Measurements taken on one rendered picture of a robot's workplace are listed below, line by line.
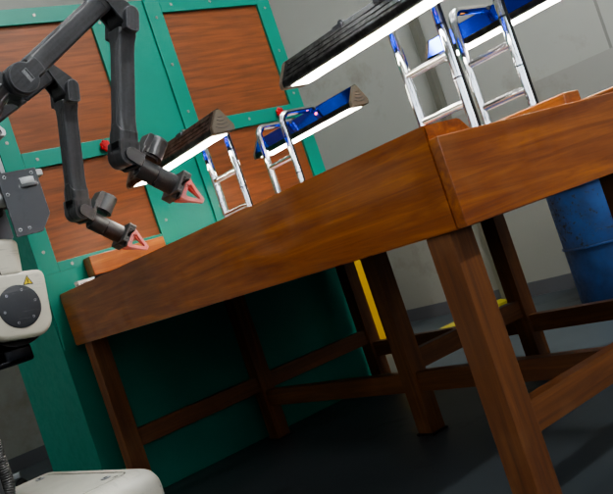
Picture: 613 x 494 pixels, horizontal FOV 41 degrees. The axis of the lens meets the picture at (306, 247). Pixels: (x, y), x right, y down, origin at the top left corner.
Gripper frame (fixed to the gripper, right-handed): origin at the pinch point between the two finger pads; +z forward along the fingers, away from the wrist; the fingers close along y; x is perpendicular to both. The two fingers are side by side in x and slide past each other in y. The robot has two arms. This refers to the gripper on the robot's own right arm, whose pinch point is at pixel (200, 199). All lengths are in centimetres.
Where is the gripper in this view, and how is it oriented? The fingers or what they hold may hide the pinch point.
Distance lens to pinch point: 229.6
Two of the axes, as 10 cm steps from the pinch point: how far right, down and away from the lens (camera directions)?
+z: 7.9, 4.2, 4.5
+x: -2.4, 8.8, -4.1
